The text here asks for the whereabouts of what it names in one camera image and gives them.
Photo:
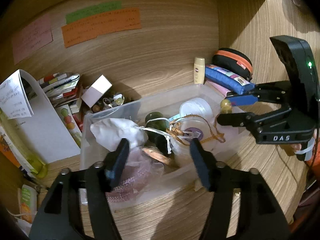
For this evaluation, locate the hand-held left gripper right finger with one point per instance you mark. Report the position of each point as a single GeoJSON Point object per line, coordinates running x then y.
{"type": "Point", "coordinates": [200, 165]}

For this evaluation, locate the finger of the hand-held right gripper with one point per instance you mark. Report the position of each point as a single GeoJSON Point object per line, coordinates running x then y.
{"type": "Point", "coordinates": [240, 119]}
{"type": "Point", "coordinates": [272, 92]}

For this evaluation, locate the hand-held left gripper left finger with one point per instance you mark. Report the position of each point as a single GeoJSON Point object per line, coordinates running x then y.
{"type": "Point", "coordinates": [120, 160]}

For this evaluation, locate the clear plastic storage bin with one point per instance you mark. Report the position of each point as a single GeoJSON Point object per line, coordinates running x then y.
{"type": "Point", "coordinates": [170, 178]}

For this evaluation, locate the white round jar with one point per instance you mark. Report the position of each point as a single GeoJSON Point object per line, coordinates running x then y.
{"type": "Point", "coordinates": [196, 107]}

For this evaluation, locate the person's right hand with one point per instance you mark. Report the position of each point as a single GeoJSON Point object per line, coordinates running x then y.
{"type": "Point", "coordinates": [296, 148]}

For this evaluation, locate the copper bangle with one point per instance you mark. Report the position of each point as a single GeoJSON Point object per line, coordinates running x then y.
{"type": "Point", "coordinates": [157, 156]}

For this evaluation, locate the pink flat case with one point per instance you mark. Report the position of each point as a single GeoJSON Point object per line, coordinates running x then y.
{"type": "Point", "coordinates": [218, 87]}

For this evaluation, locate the blue pencil case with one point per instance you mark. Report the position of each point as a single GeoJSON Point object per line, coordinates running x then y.
{"type": "Point", "coordinates": [225, 78]}

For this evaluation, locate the dark green stone ball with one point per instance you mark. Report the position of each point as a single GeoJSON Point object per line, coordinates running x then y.
{"type": "Point", "coordinates": [153, 117]}
{"type": "Point", "coordinates": [156, 131]}

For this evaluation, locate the black orange zip case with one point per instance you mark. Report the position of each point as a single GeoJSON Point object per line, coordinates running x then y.
{"type": "Point", "coordinates": [232, 60]}

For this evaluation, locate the red box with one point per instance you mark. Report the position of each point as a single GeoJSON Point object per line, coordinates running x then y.
{"type": "Point", "coordinates": [78, 122]}

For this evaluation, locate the pile of beads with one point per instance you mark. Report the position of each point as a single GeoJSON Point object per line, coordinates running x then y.
{"type": "Point", "coordinates": [110, 102]}

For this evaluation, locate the fruit print box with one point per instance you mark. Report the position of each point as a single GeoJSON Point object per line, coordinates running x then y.
{"type": "Point", "coordinates": [68, 125]}

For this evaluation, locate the cream sunscreen bottle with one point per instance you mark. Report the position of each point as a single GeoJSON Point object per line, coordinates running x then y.
{"type": "Point", "coordinates": [199, 71]}

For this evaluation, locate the small white box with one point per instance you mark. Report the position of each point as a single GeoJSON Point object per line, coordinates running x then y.
{"type": "Point", "coordinates": [96, 91]}

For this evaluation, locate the yellow-green bottle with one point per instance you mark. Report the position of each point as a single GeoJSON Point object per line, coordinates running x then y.
{"type": "Point", "coordinates": [37, 167]}

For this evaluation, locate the stack of books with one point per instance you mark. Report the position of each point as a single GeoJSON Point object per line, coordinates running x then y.
{"type": "Point", "coordinates": [60, 85]}

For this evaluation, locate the green orange packet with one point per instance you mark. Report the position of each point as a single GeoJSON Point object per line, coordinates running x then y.
{"type": "Point", "coordinates": [27, 202]}

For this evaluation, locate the orange book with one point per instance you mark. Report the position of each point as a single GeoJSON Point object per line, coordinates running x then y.
{"type": "Point", "coordinates": [8, 150]}

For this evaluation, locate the white paper tag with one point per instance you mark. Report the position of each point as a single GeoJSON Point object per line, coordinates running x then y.
{"type": "Point", "coordinates": [22, 227]}

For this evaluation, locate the white paper booklet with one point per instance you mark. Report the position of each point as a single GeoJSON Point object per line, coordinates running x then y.
{"type": "Point", "coordinates": [15, 97]}

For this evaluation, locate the orange sticky note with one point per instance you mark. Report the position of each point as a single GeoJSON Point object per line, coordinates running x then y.
{"type": "Point", "coordinates": [100, 27]}

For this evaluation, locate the green sticky note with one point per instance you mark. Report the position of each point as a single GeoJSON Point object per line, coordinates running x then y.
{"type": "Point", "coordinates": [92, 11]}

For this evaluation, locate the pink sticky note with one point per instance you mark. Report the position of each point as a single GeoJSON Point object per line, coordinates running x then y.
{"type": "Point", "coordinates": [31, 37]}

